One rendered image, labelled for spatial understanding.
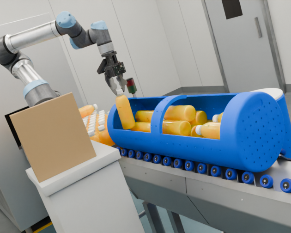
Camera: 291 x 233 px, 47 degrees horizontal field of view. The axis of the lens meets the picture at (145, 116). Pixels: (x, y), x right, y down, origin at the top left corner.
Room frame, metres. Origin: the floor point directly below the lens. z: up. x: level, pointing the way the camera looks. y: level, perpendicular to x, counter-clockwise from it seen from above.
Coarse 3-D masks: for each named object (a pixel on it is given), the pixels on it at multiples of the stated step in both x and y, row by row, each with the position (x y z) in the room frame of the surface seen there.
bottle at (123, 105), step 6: (120, 96) 1.70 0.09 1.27; (120, 102) 1.68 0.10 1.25; (126, 102) 1.69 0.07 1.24; (120, 108) 1.68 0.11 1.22; (126, 108) 1.68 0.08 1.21; (120, 114) 1.69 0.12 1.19; (126, 114) 1.68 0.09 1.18; (132, 114) 1.70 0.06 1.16; (126, 120) 1.68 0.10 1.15; (132, 120) 1.69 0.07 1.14; (126, 126) 1.68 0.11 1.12; (132, 126) 1.69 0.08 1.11
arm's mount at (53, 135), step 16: (64, 96) 1.26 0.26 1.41; (32, 112) 1.21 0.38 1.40; (48, 112) 1.23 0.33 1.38; (64, 112) 1.25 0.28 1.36; (16, 128) 1.18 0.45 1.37; (32, 128) 1.20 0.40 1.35; (48, 128) 1.22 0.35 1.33; (64, 128) 1.24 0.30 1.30; (80, 128) 1.26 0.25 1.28; (32, 144) 1.19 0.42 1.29; (48, 144) 1.21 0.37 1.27; (64, 144) 1.23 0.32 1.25; (80, 144) 1.25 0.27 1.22; (32, 160) 1.19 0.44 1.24; (48, 160) 1.21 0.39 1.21; (64, 160) 1.22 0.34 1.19; (80, 160) 1.24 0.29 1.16; (48, 176) 1.20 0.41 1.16
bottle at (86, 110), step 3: (87, 105) 2.38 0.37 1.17; (90, 105) 2.38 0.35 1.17; (93, 105) 2.40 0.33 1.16; (81, 108) 2.35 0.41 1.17; (84, 108) 2.35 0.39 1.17; (87, 108) 2.36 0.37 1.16; (90, 108) 2.36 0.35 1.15; (93, 108) 2.38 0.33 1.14; (81, 111) 2.33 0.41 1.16; (84, 111) 2.33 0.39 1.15; (87, 111) 2.35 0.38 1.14; (90, 111) 2.36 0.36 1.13; (93, 111) 2.39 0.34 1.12; (81, 114) 2.32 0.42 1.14; (84, 114) 2.33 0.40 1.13; (87, 114) 2.35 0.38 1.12; (90, 114) 2.38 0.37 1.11
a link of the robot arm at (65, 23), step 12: (48, 24) 1.63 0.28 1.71; (60, 24) 1.58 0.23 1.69; (72, 24) 1.59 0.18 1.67; (12, 36) 1.68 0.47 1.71; (24, 36) 1.65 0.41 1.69; (36, 36) 1.63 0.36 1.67; (48, 36) 1.63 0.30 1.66; (72, 36) 1.64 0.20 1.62; (0, 48) 1.68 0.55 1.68; (12, 48) 1.68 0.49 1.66; (0, 60) 1.72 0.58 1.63
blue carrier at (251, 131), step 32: (160, 96) 1.64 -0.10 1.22; (192, 96) 1.45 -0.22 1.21; (224, 96) 1.31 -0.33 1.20; (256, 96) 1.11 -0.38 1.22; (160, 128) 1.38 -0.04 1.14; (224, 128) 1.07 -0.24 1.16; (256, 128) 1.09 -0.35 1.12; (192, 160) 1.31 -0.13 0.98; (224, 160) 1.10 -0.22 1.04; (256, 160) 1.07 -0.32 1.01
